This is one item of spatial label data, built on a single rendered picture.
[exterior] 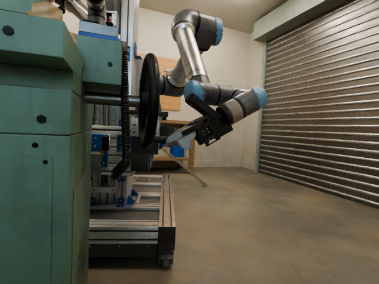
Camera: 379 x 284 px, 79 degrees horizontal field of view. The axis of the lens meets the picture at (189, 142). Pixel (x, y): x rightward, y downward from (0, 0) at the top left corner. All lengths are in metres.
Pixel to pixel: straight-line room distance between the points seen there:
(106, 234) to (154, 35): 3.62
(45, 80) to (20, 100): 0.06
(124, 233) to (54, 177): 0.80
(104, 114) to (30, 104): 0.97
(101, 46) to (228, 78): 4.16
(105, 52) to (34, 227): 0.44
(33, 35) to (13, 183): 0.27
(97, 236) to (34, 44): 1.02
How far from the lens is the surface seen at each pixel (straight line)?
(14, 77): 0.56
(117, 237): 1.29
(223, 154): 4.64
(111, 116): 1.43
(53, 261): 0.59
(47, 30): 0.46
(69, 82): 0.54
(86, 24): 0.72
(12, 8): 0.78
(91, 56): 0.68
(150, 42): 4.32
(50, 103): 0.52
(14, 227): 0.57
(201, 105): 0.70
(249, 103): 0.76
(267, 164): 4.23
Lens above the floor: 0.74
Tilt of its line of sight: 3 degrees down
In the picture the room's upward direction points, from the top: 3 degrees clockwise
